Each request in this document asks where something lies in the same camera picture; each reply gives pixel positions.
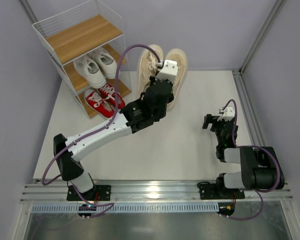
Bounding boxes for beige sneaker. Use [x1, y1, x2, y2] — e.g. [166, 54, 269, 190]
[166, 48, 188, 111]
[136, 49, 158, 98]

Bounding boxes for red canvas sneaker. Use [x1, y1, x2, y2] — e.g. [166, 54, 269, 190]
[97, 82, 126, 110]
[84, 89, 114, 119]

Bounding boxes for white sneaker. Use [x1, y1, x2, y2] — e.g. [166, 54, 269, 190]
[88, 47, 118, 79]
[73, 55, 107, 89]

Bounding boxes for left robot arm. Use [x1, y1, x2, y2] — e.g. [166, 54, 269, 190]
[53, 77, 174, 194]

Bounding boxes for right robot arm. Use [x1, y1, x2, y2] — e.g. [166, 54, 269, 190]
[198, 114, 285, 199]

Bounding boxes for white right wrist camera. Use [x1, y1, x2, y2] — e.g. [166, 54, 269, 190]
[217, 106, 236, 122]

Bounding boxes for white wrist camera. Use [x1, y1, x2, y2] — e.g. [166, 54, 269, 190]
[155, 59, 178, 83]
[217, 106, 236, 122]

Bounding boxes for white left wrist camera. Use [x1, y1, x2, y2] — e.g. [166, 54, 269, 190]
[155, 59, 178, 83]

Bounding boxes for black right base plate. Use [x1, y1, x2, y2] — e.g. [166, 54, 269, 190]
[197, 181, 245, 200]

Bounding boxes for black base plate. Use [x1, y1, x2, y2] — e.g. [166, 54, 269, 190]
[197, 181, 245, 200]
[66, 185, 111, 202]

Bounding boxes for white wire shoe shelf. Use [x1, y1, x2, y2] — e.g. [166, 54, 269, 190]
[32, 0, 126, 119]

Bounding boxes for grey slotted cable duct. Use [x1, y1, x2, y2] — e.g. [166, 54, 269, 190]
[31, 202, 219, 214]

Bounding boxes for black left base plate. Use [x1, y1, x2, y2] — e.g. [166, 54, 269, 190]
[66, 185, 111, 202]

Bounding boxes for aluminium corner frame post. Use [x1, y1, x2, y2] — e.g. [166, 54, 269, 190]
[239, 0, 287, 75]

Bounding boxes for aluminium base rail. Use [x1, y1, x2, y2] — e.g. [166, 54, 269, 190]
[19, 178, 294, 204]

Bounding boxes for aluminium left frame post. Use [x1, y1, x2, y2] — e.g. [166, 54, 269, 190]
[18, 0, 38, 24]

